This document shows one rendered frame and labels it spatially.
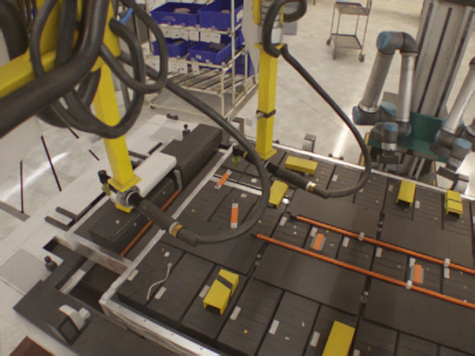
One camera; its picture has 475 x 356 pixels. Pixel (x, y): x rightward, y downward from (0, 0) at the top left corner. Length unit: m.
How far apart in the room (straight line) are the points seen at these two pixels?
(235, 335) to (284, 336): 0.17
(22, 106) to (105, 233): 1.10
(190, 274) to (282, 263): 0.36
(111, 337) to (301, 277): 0.76
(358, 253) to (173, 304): 0.76
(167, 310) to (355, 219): 0.90
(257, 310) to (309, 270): 0.26
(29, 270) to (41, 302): 0.25
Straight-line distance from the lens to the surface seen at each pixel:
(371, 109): 2.59
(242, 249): 1.43
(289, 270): 1.38
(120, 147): 1.09
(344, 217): 1.62
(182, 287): 1.34
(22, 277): 1.83
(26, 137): 0.64
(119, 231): 1.44
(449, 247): 1.69
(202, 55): 4.00
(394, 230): 1.64
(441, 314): 1.46
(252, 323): 1.26
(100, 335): 1.47
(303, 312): 1.30
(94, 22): 0.49
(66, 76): 0.45
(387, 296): 1.41
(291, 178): 1.44
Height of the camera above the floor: 2.12
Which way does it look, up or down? 39 degrees down
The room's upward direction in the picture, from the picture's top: straight up
